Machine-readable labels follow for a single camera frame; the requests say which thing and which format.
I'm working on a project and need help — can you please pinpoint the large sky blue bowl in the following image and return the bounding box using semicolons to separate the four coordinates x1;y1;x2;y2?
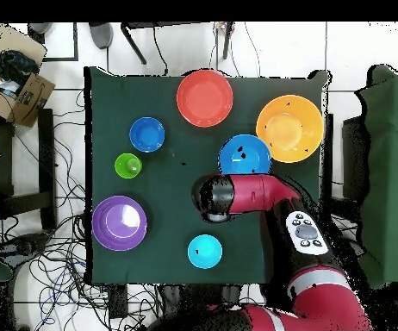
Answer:
218;134;273;176

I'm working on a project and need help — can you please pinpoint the small light blue bowl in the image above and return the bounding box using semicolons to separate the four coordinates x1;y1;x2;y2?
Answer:
187;234;224;270

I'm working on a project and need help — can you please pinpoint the dark blue bowl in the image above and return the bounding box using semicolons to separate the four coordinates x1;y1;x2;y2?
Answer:
128;116;166;153

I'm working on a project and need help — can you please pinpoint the green cup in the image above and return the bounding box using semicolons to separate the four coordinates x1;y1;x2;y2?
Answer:
114;153;143;179

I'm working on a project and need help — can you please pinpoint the orange bowl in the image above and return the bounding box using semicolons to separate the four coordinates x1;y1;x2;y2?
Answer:
176;69;234;128

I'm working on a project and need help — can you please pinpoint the purple bowl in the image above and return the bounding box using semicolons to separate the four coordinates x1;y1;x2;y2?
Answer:
91;195;149;253

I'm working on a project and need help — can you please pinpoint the yellow bowl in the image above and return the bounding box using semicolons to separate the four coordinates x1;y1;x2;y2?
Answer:
255;94;325;164

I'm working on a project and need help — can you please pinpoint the dark green table cloth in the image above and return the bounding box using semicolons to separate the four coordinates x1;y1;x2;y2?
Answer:
84;66;331;286

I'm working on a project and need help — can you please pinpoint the black wooden bench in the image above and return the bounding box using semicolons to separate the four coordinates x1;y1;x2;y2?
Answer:
0;108;58;231

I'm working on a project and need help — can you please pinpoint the person's left foot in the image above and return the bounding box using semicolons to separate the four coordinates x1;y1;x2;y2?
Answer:
88;22;115;50

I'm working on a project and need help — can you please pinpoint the person's foot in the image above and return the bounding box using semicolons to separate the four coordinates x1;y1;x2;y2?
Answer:
28;22;53;34
88;22;115;50

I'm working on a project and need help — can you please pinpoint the printed cardboard box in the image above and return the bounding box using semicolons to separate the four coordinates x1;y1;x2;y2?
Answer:
0;72;56;128

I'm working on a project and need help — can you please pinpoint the dark blue bag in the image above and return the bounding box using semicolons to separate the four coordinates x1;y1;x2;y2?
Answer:
0;47;40;87

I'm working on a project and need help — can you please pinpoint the person's right foot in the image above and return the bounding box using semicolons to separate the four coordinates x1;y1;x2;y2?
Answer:
28;22;53;34

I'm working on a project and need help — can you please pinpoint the plain cardboard box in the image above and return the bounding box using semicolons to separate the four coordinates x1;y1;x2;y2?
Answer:
0;23;47;66

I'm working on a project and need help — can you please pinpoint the tangle of floor cables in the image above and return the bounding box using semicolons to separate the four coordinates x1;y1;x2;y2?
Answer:
0;89;159;331

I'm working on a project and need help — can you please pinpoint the black metal frame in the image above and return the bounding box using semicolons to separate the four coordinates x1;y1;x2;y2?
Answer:
120;21;236;66

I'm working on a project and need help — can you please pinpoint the black pedestal leg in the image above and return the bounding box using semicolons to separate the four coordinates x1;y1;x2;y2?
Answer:
0;232;52;266

